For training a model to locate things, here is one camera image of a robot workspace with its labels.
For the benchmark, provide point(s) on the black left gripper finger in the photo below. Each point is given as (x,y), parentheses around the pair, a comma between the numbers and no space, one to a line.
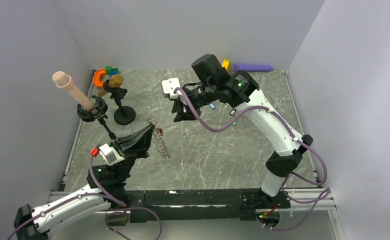
(136,154)
(143,138)

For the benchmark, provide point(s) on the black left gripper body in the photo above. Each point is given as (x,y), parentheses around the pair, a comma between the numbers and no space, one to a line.
(116,145)

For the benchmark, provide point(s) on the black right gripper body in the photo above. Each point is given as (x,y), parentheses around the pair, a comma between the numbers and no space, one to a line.
(203,94)

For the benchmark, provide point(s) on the metal disc with keyrings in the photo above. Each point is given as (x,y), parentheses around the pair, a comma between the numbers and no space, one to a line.
(159,140)

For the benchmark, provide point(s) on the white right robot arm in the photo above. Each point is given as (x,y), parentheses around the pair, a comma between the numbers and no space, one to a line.
(243,94)

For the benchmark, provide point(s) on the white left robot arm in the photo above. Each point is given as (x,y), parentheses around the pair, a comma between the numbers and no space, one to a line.
(104,191)

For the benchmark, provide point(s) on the blue tag key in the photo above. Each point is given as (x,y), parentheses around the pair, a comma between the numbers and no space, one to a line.
(212,106)

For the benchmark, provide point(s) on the black short microphone stand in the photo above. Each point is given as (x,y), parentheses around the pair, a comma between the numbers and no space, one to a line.
(124,115)

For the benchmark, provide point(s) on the yellow block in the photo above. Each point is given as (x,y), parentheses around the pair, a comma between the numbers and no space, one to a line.
(226,64)

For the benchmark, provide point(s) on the black tag key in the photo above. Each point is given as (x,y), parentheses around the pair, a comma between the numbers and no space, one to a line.
(232,112)

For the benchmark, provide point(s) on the purple cylinder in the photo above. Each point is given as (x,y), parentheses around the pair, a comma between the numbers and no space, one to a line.
(252,67)

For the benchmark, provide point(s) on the gold microphone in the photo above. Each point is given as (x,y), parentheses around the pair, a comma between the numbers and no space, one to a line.
(115,81)

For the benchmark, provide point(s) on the orange horseshoe toy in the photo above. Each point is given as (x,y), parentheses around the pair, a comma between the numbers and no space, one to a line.
(97,78)

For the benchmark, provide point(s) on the green blue toy bricks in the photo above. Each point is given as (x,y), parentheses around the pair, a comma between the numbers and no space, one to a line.
(110,71)

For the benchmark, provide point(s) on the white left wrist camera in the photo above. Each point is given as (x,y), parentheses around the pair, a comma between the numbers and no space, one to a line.
(110,153)

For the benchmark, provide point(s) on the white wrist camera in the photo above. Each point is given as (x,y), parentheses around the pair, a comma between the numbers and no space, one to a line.
(110,153)
(168,88)

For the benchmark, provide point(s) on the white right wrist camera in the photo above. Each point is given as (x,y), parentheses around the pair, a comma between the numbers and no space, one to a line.
(168,88)

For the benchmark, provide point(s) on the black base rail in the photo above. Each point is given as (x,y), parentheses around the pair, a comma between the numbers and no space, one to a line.
(244,204)

